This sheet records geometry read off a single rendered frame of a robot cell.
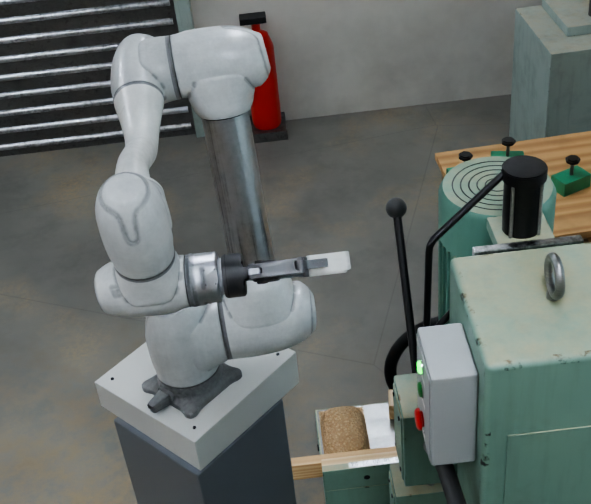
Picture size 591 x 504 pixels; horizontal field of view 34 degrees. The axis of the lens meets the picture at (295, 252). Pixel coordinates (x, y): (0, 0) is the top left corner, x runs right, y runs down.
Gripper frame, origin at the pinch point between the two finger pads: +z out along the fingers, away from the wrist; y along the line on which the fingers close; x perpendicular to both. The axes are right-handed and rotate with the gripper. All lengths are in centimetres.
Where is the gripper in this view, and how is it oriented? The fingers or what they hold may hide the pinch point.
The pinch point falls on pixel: (341, 262)
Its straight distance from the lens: 164.5
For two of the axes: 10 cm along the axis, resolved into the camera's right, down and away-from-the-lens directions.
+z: 9.9, -1.2, 0.0
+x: -1.2, -9.9, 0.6
